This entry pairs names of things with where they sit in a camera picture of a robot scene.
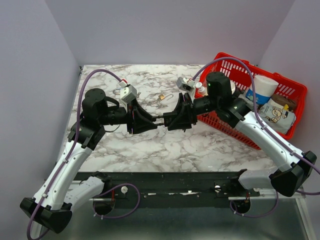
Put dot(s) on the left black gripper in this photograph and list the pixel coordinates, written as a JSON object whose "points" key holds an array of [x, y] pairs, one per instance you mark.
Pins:
{"points": [[143, 120]]}

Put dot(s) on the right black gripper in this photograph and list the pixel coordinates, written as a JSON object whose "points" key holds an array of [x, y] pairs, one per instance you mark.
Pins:
{"points": [[186, 115]]}

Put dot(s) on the black padlock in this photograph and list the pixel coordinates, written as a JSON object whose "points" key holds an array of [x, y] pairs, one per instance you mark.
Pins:
{"points": [[165, 119]]}

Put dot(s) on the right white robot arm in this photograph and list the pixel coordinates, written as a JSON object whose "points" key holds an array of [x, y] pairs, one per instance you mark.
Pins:
{"points": [[293, 166]]}

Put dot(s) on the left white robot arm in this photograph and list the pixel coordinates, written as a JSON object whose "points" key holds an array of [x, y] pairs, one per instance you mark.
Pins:
{"points": [[52, 206]]}

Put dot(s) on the white lotion bottle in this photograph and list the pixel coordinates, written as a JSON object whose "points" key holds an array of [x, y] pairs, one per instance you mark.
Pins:
{"points": [[201, 90]]}

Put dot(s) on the small brass padlock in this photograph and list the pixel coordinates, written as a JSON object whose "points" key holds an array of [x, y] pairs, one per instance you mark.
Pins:
{"points": [[162, 97]]}

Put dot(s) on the large brass padlock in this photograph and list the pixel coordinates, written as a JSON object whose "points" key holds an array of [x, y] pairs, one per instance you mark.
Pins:
{"points": [[117, 91]]}

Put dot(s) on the white toilet paper roll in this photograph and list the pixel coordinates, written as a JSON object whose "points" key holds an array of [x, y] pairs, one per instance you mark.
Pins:
{"points": [[264, 88]]}

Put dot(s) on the white printed bag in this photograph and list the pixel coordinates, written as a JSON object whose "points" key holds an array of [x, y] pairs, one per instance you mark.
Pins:
{"points": [[278, 118]]}

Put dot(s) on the brown round container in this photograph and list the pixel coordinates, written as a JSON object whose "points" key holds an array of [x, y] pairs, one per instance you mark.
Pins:
{"points": [[282, 100]]}

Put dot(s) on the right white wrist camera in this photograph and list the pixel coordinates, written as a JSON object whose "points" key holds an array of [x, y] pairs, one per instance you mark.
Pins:
{"points": [[187, 85]]}

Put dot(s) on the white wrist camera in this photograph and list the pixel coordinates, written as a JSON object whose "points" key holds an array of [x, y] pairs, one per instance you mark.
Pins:
{"points": [[127, 93], [187, 85]]}

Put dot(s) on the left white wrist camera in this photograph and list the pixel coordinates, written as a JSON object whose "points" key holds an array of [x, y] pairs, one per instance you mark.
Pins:
{"points": [[127, 93]]}

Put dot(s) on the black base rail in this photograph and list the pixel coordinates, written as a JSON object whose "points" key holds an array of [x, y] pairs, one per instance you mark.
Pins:
{"points": [[168, 190]]}

